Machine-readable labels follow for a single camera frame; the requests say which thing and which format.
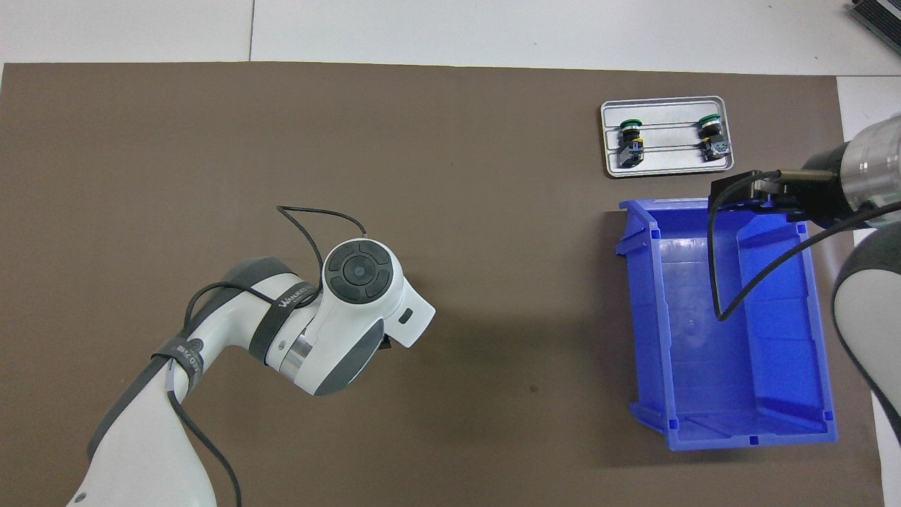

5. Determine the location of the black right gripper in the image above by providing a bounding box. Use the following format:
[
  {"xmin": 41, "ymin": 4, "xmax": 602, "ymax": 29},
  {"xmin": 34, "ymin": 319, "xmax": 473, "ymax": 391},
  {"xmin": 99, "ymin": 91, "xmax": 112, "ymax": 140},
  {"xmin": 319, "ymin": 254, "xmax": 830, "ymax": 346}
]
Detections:
[{"xmin": 710, "ymin": 144, "xmax": 856, "ymax": 227}]

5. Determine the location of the grey metal tray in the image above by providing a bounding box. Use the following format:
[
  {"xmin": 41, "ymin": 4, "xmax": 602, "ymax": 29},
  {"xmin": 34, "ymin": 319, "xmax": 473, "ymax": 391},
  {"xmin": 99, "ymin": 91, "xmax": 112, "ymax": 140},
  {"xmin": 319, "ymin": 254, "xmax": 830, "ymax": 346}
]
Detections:
[{"xmin": 600, "ymin": 96, "xmax": 735, "ymax": 178}]

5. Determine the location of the blue plastic storage bin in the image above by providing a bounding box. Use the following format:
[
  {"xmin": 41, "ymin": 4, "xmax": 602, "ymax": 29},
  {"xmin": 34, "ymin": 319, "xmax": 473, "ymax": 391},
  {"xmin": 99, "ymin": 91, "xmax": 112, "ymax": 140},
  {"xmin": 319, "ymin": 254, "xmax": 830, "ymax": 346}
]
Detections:
[{"xmin": 615, "ymin": 197, "xmax": 840, "ymax": 453}]

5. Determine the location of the brown table mat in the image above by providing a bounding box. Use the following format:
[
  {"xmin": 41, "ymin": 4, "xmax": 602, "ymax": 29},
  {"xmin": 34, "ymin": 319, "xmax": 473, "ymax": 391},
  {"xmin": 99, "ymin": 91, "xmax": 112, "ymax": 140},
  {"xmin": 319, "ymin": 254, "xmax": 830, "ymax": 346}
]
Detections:
[{"xmin": 0, "ymin": 62, "xmax": 886, "ymax": 507}]

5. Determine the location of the grey ribbed device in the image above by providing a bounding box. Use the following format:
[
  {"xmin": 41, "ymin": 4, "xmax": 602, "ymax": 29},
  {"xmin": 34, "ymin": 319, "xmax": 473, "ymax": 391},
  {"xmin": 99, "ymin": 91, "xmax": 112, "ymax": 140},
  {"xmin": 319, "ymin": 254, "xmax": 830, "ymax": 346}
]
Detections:
[{"xmin": 848, "ymin": 0, "xmax": 901, "ymax": 56}]

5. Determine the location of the green push button switch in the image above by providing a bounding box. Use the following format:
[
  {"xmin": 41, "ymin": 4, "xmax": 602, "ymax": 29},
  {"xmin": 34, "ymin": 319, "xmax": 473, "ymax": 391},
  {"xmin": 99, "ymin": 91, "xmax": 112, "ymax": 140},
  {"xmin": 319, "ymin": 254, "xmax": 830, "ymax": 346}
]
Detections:
[
  {"xmin": 697, "ymin": 113, "xmax": 733, "ymax": 164},
  {"xmin": 617, "ymin": 118, "xmax": 647, "ymax": 170}
]

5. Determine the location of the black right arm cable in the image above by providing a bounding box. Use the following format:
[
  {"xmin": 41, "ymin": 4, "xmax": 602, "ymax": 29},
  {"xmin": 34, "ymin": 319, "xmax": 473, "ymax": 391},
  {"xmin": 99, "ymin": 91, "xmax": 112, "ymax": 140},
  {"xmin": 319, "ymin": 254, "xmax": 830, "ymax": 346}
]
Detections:
[{"xmin": 707, "ymin": 168, "xmax": 901, "ymax": 323}]

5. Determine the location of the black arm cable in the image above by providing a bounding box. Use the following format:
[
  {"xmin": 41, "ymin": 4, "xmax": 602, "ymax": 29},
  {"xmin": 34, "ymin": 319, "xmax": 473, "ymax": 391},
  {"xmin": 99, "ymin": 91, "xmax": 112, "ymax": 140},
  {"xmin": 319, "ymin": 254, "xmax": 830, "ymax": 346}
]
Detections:
[
  {"xmin": 165, "ymin": 206, "xmax": 370, "ymax": 507},
  {"xmin": 707, "ymin": 168, "xmax": 901, "ymax": 323}
]

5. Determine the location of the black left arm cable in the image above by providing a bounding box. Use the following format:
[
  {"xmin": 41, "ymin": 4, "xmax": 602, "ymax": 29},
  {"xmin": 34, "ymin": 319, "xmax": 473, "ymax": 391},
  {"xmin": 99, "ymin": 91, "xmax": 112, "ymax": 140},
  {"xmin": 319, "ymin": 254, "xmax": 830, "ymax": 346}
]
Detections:
[{"xmin": 165, "ymin": 206, "xmax": 370, "ymax": 507}]

